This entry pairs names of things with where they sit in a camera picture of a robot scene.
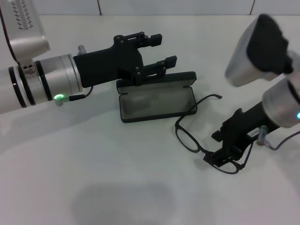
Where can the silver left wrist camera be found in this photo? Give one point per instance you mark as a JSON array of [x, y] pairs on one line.
[[25, 35]]

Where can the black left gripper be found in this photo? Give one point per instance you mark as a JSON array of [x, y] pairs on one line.
[[103, 65]]

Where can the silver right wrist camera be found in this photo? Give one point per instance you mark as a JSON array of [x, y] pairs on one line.
[[246, 65]]

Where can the black round glasses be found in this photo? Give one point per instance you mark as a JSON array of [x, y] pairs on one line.
[[187, 138]]

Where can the black glasses case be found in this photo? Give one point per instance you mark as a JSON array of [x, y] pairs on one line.
[[152, 105]]

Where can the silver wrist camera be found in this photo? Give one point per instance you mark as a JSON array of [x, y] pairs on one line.
[[25, 35], [246, 65]]

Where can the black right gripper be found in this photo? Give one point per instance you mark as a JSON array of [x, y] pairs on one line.
[[246, 126]]

